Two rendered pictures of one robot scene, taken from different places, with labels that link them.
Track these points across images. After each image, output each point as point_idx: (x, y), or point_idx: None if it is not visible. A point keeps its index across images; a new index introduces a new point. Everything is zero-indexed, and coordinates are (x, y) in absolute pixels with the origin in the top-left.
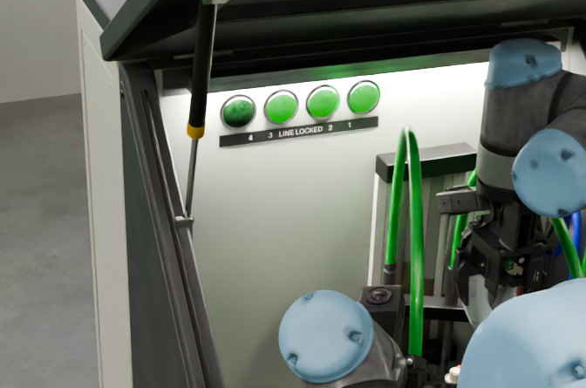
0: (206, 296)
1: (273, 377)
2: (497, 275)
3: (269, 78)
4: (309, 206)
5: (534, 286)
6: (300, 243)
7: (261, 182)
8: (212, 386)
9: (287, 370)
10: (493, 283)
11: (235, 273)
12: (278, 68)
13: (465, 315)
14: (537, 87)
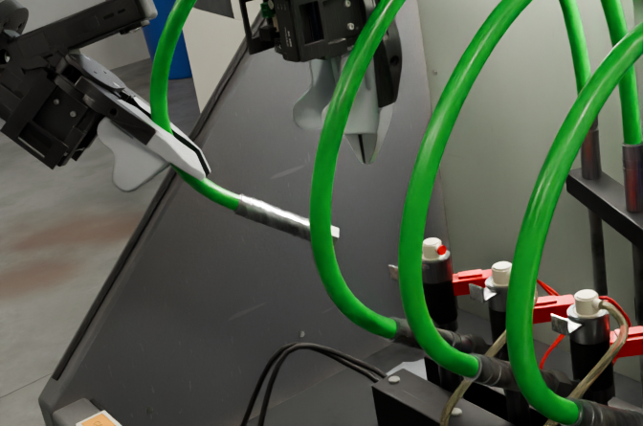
0: (469, 114)
1: (549, 263)
2: (243, 19)
3: None
4: (561, 21)
5: (292, 57)
6: (557, 76)
7: None
8: (202, 119)
9: (564, 261)
10: (257, 36)
11: (492, 94)
12: None
13: (631, 231)
14: None
